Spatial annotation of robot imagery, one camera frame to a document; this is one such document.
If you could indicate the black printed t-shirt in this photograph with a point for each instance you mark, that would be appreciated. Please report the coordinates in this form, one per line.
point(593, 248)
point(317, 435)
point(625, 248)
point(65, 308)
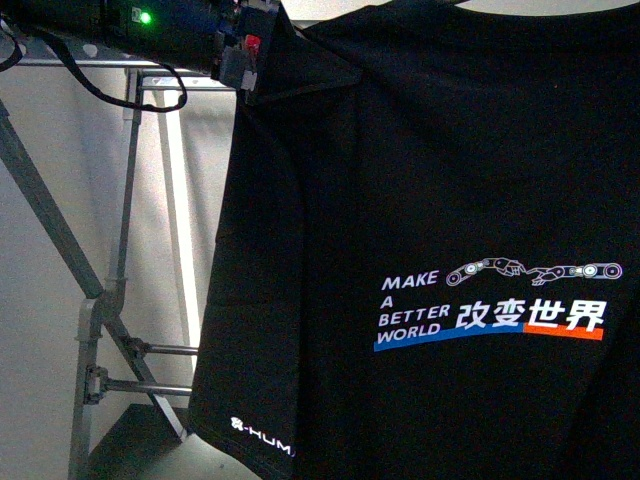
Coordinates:
point(427, 260)

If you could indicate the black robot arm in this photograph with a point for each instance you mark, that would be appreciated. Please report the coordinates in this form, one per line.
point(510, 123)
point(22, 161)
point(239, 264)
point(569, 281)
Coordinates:
point(225, 40)

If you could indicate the upper horizontal rack rod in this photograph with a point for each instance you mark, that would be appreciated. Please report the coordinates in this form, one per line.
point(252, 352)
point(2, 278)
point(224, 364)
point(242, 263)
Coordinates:
point(140, 348)

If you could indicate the horizontal rack rod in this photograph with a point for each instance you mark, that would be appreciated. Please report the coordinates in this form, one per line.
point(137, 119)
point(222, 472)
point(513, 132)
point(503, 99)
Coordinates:
point(140, 348)
point(99, 383)

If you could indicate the lower horizontal rack rod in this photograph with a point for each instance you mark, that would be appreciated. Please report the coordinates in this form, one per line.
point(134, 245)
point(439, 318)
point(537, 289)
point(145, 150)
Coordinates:
point(99, 383)

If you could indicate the grey metal drying rack frame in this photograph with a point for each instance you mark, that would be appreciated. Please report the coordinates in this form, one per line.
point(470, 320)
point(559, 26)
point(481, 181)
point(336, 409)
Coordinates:
point(79, 146)

